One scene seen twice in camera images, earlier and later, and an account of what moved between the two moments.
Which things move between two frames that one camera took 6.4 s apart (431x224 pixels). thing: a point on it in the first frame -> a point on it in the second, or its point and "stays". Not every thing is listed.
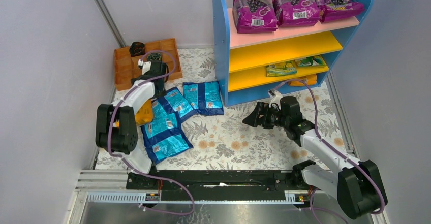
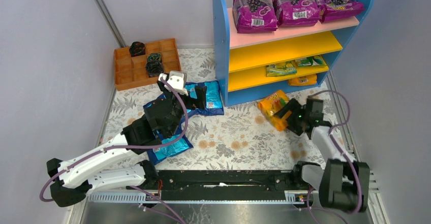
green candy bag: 313,61 stays
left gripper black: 154,67 -> 188,99
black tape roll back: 137,49 stays
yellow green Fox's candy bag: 281,68 stays
